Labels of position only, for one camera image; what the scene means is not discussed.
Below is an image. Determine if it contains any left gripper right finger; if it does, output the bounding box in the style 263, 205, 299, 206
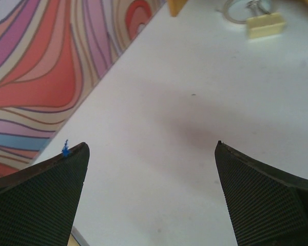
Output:
215, 141, 308, 245

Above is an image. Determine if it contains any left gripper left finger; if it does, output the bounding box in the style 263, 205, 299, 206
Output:
0, 142, 90, 245

